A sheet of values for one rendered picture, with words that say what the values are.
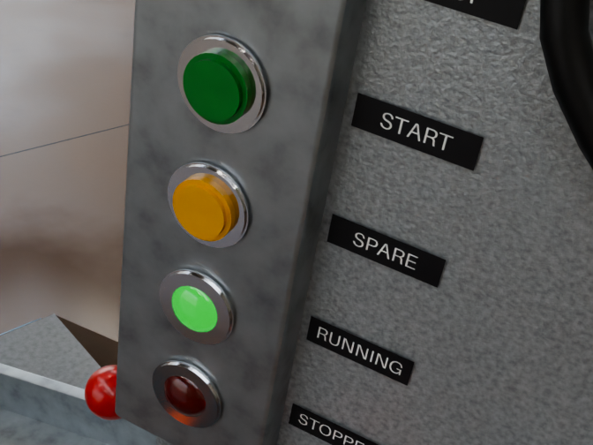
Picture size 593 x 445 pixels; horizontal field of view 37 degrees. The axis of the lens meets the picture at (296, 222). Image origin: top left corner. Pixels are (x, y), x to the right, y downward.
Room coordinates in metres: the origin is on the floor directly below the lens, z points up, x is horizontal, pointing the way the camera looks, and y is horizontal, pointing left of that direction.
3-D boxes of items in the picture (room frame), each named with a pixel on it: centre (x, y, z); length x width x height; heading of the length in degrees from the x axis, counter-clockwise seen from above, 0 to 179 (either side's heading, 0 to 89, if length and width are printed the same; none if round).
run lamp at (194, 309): (0.28, 0.03, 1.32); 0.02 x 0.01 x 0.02; 69
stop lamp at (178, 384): (0.28, 0.03, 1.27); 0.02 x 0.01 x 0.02; 69
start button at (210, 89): (0.28, 0.03, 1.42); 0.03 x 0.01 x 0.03; 69
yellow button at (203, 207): (0.28, 0.03, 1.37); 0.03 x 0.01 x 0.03; 69
